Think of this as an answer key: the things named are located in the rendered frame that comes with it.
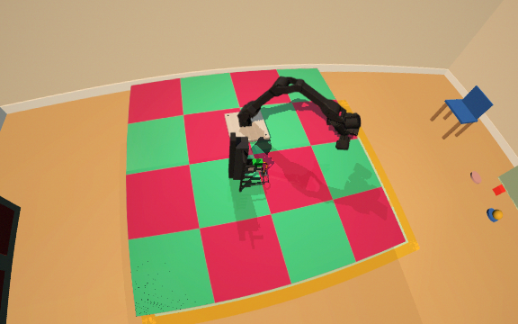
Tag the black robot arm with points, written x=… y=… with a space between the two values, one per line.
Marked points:
x=331 y=109

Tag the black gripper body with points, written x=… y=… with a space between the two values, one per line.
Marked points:
x=342 y=144

